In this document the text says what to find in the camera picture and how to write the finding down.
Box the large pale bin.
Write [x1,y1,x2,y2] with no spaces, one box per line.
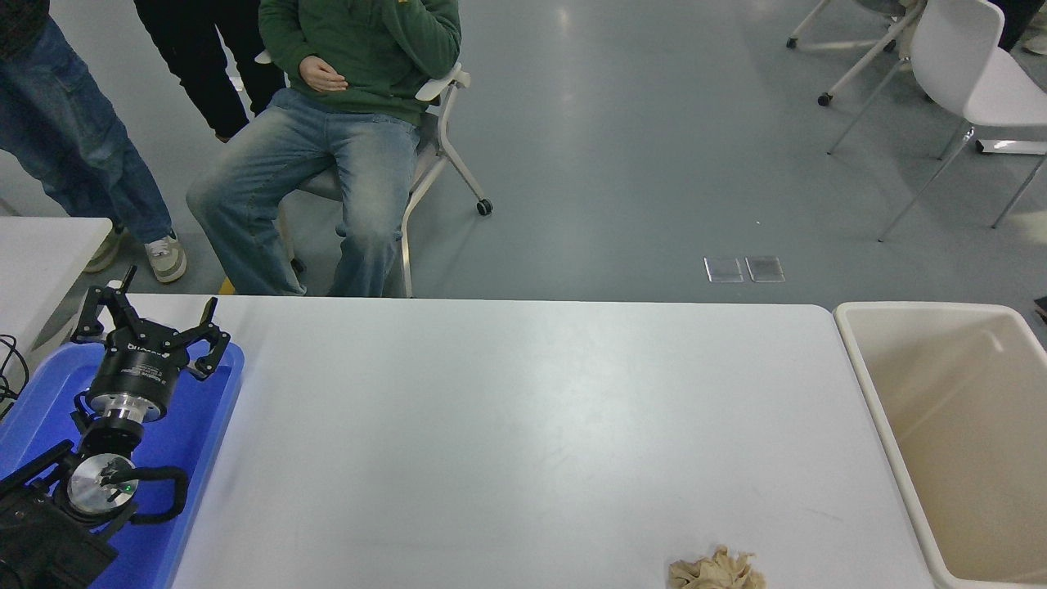
[833,301,1047,589]

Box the standing person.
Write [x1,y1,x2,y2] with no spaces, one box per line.
[133,0,287,144]
[0,0,187,284]

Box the seated person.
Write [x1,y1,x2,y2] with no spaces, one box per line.
[186,0,463,297]

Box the crumpled tan paper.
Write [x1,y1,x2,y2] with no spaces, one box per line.
[668,546,767,589]

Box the seated person's right hand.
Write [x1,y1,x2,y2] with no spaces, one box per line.
[299,57,348,92]

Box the grey office chair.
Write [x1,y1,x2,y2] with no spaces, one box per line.
[254,49,493,298]

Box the white shell chair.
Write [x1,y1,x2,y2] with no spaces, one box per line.
[826,0,1047,242]

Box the blue plastic tray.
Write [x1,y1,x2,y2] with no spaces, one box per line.
[0,339,246,589]

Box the white side table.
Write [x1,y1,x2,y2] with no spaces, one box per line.
[0,216,114,393]

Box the white rolling chair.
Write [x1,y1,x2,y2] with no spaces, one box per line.
[785,0,937,107]

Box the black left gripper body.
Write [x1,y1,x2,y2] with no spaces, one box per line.
[88,330,195,410]

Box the black cable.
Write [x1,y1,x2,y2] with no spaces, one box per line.
[0,333,31,418]

